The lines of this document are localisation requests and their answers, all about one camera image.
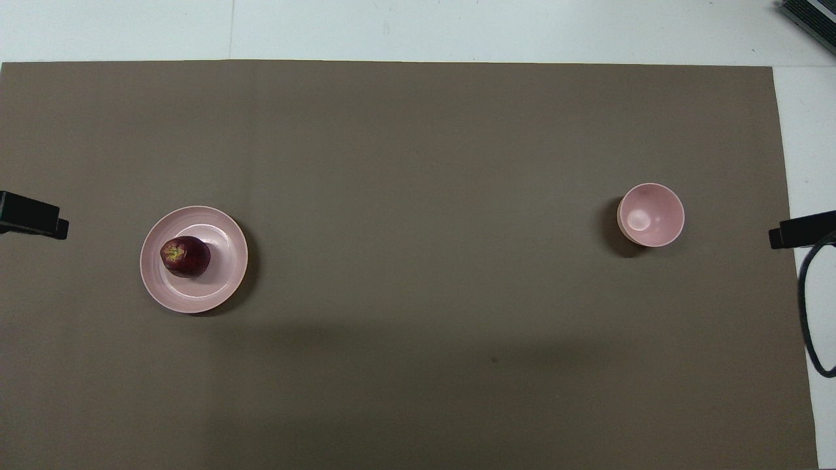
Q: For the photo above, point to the grey ribbed device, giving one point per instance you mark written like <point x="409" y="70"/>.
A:
<point x="813" y="16"/>

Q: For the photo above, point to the dark red apple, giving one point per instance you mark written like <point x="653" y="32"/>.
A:
<point x="188" y="256"/>

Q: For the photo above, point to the pink small bowl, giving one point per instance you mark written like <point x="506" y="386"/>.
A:
<point x="653" y="215"/>

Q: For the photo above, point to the pink round plate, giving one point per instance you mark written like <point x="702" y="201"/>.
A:
<point x="222" y="281"/>

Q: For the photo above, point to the brown table mat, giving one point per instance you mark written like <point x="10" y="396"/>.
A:
<point x="418" y="163"/>

